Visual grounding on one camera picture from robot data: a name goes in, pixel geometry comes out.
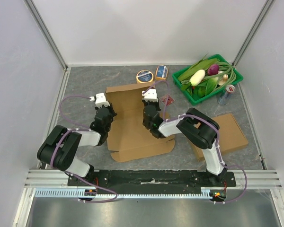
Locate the cardboard sheet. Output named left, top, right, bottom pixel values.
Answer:
left=106, top=82, right=175, bottom=162

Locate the brown cardboard box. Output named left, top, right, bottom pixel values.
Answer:
left=191, top=113, right=249, bottom=163

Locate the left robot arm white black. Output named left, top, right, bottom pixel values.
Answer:
left=37, top=101, right=117, bottom=186

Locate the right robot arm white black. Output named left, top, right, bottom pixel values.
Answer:
left=142, top=99, right=227, bottom=186

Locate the red packet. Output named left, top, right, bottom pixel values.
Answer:
left=160, top=94, right=174, bottom=106

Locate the yellow tape roll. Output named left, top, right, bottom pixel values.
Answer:
left=136, top=70, right=154, bottom=83

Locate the yellow sponge block blue label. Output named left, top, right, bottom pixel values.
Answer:
left=155, top=65, right=169, bottom=80

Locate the green leafy vegetable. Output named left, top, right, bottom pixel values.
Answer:
left=177, top=58, right=219, bottom=91

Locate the purple onion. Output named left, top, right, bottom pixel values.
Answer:
left=207, top=64, right=219, bottom=76

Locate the brown mushroom toy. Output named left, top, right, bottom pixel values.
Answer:
left=218, top=74, right=228, bottom=86

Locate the green long beans bundle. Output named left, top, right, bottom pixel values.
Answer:
left=181, top=61, right=236, bottom=86

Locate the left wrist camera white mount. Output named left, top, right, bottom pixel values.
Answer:
left=89, top=93, right=110, bottom=108

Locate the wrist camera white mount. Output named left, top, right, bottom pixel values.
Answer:
left=89, top=93, right=110, bottom=108
left=142, top=88, right=158, bottom=102

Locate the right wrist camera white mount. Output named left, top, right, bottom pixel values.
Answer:
left=142, top=88, right=158, bottom=102

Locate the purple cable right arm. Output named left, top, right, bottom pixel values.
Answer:
left=144, top=80, right=249, bottom=204

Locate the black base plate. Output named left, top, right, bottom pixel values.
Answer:
left=68, top=169, right=237, bottom=194

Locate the grey slotted cable duct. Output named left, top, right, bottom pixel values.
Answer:
left=34, top=188, right=221, bottom=199

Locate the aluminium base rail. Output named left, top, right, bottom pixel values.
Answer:
left=24, top=169, right=282, bottom=189

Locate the aluminium frame post left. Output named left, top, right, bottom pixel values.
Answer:
left=24, top=0, right=68, bottom=70

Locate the aluminium frame post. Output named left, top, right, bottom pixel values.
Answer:
left=24, top=0, right=68, bottom=70
left=232, top=0, right=275, bottom=67

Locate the aluminium frame post right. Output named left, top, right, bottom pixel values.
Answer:
left=232, top=0, right=275, bottom=67

